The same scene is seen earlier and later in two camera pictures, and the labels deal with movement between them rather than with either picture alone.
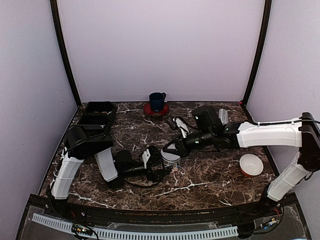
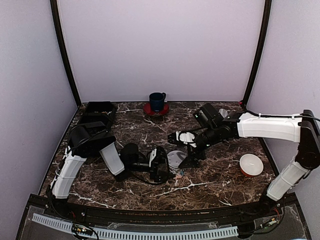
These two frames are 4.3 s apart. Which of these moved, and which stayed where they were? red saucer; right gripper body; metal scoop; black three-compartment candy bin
Moved: right gripper body
Stayed: metal scoop; black three-compartment candy bin; red saucer
